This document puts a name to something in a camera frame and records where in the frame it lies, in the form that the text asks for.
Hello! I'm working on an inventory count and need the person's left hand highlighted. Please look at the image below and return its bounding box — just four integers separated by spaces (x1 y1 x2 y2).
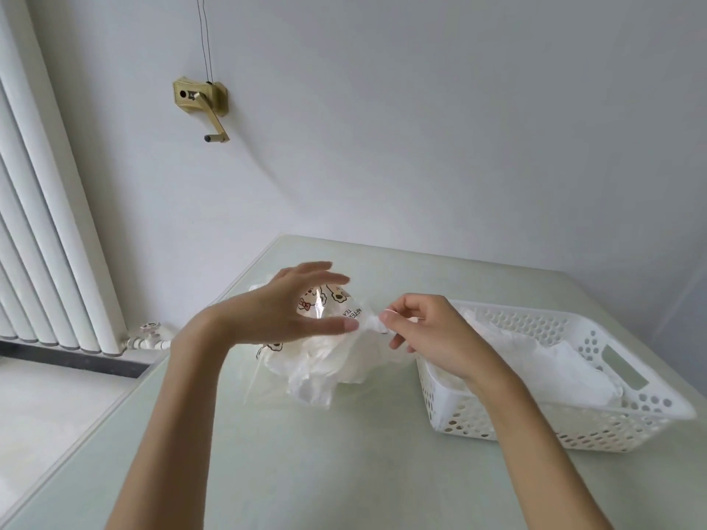
174 261 360 348

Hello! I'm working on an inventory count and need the person's right hand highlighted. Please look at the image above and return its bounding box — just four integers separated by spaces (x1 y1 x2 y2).
379 293 518 397

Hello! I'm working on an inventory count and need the white cotton glove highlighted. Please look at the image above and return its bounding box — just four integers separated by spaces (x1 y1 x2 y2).
353 311 398 337

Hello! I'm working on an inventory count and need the clear bear-print plastic bag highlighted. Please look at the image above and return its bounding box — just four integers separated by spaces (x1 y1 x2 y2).
242 269 398 409

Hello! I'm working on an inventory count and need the stack of white gloves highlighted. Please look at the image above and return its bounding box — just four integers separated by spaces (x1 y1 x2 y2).
436 308 625 409

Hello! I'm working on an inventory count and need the white perforated plastic basket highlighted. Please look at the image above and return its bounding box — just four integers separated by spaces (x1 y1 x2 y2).
414 300 698 454

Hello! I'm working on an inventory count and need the person's left forearm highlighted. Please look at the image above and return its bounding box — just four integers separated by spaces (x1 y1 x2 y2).
105 331 239 530

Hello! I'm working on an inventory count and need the person's right forearm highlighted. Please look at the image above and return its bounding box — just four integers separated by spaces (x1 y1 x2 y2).
469 372 611 530

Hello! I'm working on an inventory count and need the white radiator valve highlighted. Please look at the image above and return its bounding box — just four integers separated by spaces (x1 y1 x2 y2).
124 320 172 351

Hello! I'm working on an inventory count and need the white column radiator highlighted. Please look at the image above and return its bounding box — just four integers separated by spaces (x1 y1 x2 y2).
0 0 127 357

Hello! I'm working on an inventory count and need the brass wall crank winch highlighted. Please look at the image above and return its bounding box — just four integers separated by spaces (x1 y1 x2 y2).
172 77 231 144

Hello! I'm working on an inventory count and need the thin steel winch cable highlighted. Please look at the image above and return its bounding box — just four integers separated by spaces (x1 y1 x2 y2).
197 0 214 85

